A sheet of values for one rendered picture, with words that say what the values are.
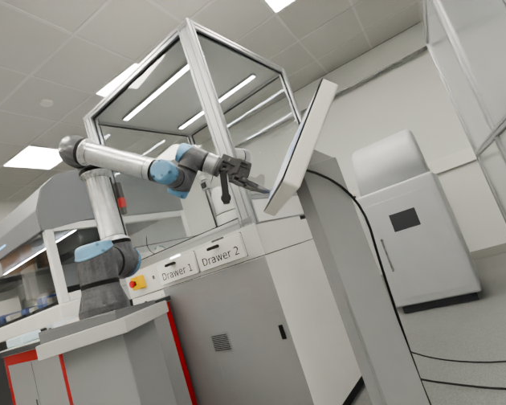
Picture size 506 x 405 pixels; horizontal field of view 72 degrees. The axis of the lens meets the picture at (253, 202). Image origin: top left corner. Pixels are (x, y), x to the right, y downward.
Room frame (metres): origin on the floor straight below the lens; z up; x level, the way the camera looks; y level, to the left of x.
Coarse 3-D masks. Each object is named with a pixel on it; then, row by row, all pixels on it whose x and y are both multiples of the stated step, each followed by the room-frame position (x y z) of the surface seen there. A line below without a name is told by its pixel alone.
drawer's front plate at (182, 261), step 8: (184, 256) 1.76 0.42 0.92; (192, 256) 1.73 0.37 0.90; (160, 264) 1.87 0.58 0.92; (176, 264) 1.80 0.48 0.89; (184, 264) 1.77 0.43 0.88; (192, 264) 1.74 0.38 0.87; (160, 272) 1.88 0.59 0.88; (168, 272) 1.84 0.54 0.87; (192, 272) 1.74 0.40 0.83; (168, 280) 1.85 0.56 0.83
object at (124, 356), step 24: (144, 312) 1.07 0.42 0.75; (72, 336) 0.97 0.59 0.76; (96, 336) 0.97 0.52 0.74; (120, 336) 1.00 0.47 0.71; (144, 336) 1.11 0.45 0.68; (72, 360) 1.02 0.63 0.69; (96, 360) 1.01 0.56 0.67; (120, 360) 1.00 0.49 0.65; (144, 360) 1.07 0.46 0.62; (72, 384) 1.02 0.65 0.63; (96, 384) 1.01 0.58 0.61; (120, 384) 1.01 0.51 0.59; (144, 384) 1.04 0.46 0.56; (168, 384) 1.17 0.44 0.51
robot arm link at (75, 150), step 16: (64, 144) 1.11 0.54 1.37; (80, 144) 1.09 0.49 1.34; (96, 144) 1.12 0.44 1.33; (64, 160) 1.15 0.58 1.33; (80, 160) 1.11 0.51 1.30; (96, 160) 1.10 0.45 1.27; (112, 160) 1.09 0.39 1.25; (128, 160) 1.08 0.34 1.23; (144, 160) 1.08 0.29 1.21; (160, 160) 1.05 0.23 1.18; (144, 176) 1.09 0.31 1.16; (160, 176) 1.04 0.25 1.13; (176, 176) 1.08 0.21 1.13
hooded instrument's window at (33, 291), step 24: (72, 240) 2.22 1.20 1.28; (96, 240) 2.36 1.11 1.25; (0, 264) 2.49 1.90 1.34; (24, 264) 2.27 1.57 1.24; (48, 264) 2.10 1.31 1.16; (72, 264) 2.19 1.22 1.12; (0, 288) 2.54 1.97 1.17; (24, 288) 2.31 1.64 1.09; (48, 288) 2.13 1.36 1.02; (72, 288) 2.16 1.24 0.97; (0, 312) 2.59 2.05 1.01; (24, 312) 2.36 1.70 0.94
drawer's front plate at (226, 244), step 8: (224, 240) 1.60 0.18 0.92; (232, 240) 1.57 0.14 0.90; (240, 240) 1.55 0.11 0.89; (200, 248) 1.69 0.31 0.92; (216, 248) 1.63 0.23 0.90; (224, 248) 1.61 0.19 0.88; (232, 248) 1.58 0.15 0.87; (240, 248) 1.56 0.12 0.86; (200, 256) 1.70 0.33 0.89; (208, 256) 1.67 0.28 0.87; (224, 256) 1.61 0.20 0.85; (232, 256) 1.59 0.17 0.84; (240, 256) 1.56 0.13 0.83; (200, 264) 1.71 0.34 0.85; (208, 264) 1.68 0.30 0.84; (216, 264) 1.65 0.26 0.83
